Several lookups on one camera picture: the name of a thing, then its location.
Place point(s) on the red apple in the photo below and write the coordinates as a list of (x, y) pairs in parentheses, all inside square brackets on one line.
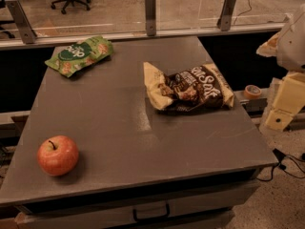
[(57, 155)]

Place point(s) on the right metal glass bracket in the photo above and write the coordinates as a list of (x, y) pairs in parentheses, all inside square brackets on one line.
[(225, 20)]

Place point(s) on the glass barrier panel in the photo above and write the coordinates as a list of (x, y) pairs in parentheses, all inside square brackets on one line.
[(122, 18)]

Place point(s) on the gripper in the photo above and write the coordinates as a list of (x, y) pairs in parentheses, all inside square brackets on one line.
[(293, 47)]

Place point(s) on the brown sea salt snack bag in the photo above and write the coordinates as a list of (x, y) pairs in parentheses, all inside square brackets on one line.
[(196, 88)]

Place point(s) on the green rice chip bag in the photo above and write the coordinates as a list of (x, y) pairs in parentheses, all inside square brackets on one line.
[(80, 55)]

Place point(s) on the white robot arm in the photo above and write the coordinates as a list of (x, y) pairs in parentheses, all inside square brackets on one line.
[(288, 47)]

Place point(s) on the middle metal glass bracket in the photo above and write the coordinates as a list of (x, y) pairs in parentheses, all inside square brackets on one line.
[(150, 15)]

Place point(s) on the roll of brown tape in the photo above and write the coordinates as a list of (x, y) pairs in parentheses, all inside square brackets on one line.
[(252, 92)]

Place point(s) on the left metal glass bracket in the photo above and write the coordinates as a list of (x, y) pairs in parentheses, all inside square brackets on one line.
[(21, 21)]

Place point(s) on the grey drawer with black handle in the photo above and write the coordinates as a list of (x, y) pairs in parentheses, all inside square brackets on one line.
[(212, 209)]

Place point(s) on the metal glass bracket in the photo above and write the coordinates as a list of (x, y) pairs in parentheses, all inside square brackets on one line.
[(225, 20), (21, 21), (150, 15)]

